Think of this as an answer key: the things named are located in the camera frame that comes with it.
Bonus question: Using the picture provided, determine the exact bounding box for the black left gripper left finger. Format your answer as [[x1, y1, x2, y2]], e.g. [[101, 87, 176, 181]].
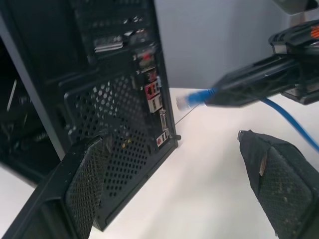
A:
[[0, 131, 113, 239]]

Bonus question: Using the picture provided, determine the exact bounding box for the blue ethernet cable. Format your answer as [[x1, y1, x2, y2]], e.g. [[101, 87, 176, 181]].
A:
[[175, 87, 319, 153]]

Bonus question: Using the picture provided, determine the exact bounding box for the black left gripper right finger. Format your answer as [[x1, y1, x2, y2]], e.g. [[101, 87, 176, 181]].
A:
[[237, 129, 319, 239]]

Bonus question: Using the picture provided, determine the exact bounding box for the black computer tower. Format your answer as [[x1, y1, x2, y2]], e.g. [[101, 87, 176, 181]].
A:
[[0, 0, 180, 232]]

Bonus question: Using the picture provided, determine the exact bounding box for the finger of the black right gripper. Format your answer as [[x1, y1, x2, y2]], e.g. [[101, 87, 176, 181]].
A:
[[204, 65, 309, 108], [214, 55, 304, 91]]

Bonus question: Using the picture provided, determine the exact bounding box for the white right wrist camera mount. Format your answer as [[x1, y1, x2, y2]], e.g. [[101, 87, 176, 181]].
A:
[[272, 0, 319, 15]]

